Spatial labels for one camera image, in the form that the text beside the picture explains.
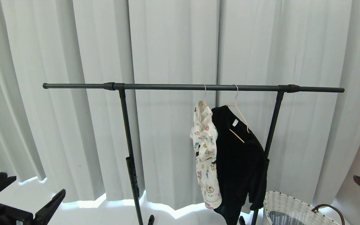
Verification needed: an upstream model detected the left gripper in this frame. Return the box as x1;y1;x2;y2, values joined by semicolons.
0;189;66;225

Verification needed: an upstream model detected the black short-sleeved shirt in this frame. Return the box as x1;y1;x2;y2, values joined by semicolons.
211;105;270;225

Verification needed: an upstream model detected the pink clothes hanger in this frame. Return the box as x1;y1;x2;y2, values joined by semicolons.
200;84;208;105
226;84;250;144

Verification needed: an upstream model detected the cream printed garment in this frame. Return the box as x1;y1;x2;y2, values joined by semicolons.
190;101;223;210

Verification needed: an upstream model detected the white laundry basket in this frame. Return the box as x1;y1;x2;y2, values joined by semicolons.
263;191;345;225

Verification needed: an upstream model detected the black clothes rack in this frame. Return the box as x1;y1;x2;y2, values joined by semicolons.
42;82;345;225

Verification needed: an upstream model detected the white curtain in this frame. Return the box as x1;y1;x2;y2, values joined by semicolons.
0;0;360;210

